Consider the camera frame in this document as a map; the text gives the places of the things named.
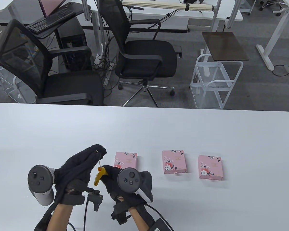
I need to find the person's right hand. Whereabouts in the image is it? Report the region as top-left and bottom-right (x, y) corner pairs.
(102, 165), (148, 212)

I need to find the person's left hand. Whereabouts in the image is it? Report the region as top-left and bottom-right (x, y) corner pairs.
(53, 144), (107, 205)

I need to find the yellow cloth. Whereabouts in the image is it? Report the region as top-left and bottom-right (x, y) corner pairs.
(94, 166), (109, 186)

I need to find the grey handheld controller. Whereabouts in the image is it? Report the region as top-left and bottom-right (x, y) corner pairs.
(117, 168), (154, 202)
(27, 165), (55, 206)

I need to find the pink floral jewelry box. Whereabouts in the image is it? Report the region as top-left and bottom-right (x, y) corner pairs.
(162, 150), (187, 174)
(114, 152), (138, 170)

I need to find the pink floral box sleeve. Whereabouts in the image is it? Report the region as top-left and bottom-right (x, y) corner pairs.
(198, 155), (224, 181)

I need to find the person's right forearm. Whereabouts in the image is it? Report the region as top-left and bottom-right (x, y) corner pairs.
(128, 208), (150, 231)

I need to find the black forearm sensor box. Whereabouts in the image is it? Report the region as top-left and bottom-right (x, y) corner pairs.
(149, 218), (171, 231)

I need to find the person's left forearm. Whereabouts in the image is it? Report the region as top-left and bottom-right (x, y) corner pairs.
(47, 203), (73, 231)

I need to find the black mesh office chair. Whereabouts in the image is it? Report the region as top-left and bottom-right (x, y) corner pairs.
(0, 19), (107, 106)

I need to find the black computer tower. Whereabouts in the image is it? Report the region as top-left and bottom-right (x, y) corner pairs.
(57, 18), (92, 71)

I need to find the black office chair chrome base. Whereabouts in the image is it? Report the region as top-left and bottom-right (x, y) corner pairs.
(98, 0), (183, 107)

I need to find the black keyboard tray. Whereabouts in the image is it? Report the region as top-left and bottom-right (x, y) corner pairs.
(26, 5), (91, 39)

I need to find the black keyboard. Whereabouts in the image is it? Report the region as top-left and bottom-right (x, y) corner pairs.
(26, 8), (77, 33)

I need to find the white desk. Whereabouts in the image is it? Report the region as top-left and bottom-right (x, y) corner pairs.
(0, 0), (85, 24)
(256, 0), (289, 88)
(82, 0), (243, 52)

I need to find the dark wooden board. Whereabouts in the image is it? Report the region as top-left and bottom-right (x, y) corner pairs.
(202, 32), (250, 61)

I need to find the distant chair base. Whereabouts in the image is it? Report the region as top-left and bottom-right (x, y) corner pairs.
(258, 0), (289, 17)

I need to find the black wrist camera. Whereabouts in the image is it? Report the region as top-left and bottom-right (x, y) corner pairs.
(110, 202), (132, 225)
(63, 180), (104, 212)

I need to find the black glove cable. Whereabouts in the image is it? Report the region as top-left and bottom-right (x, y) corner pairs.
(146, 204), (174, 231)
(83, 201), (89, 231)

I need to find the white wire cart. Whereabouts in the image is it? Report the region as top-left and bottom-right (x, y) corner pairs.
(0, 57), (36, 104)
(190, 54), (243, 110)

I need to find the tangle of black cables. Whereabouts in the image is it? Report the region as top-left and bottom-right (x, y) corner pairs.
(93, 41), (117, 92)

